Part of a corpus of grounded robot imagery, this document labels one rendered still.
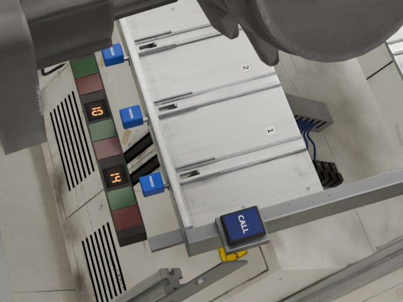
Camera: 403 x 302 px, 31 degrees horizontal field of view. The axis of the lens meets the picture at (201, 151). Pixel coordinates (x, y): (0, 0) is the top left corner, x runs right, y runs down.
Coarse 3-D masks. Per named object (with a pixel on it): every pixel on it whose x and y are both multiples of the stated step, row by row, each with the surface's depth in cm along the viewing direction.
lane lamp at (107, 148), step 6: (108, 138) 105; (114, 138) 105; (96, 144) 105; (102, 144) 105; (108, 144) 105; (114, 144) 105; (96, 150) 104; (102, 150) 104; (108, 150) 104; (114, 150) 104; (120, 150) 104; (102, 156) 104; (108, 156) 104
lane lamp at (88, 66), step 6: (84, 60) 111; (90, 60) 111; (72, 66) 110; (78, 66) 110; (84, 66) 110; (90, 66) 110; (96, 66) 110; (78, 72) 110; (84, 72) 110; (90, 72) 110; (96, 72) 110
